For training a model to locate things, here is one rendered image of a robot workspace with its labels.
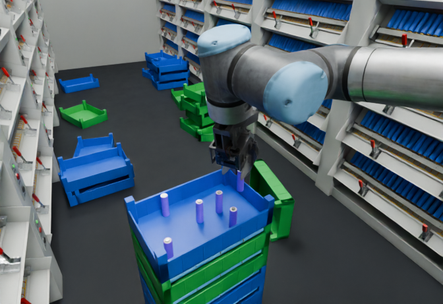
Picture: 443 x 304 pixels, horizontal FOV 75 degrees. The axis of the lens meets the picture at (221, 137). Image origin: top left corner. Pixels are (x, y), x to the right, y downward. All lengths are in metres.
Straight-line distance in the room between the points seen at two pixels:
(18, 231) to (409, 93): 0.91
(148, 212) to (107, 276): 0.48
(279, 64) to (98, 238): 1.11
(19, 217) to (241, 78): 0.73
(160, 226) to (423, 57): 0.62
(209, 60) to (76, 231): 1.09
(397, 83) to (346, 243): 0.96
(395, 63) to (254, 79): 0.20
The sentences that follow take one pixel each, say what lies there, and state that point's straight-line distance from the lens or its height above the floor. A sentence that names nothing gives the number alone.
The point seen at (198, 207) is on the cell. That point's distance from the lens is 0.72.
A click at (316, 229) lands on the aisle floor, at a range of 1.36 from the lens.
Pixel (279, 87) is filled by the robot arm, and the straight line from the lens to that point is 0.40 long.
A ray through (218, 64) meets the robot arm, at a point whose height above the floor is 0.82.
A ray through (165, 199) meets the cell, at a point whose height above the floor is 0.46.
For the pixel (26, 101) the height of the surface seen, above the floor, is 0.45.
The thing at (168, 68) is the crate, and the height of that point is 0.19.
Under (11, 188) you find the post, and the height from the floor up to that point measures 0.47.
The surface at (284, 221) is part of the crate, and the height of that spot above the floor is 0.10.
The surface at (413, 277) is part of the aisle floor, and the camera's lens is 1.35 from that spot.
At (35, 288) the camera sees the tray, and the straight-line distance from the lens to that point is 1.07.
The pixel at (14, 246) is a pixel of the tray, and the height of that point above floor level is 0.36.
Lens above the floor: 0.95
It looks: 29 degrees down
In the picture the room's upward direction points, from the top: straight up
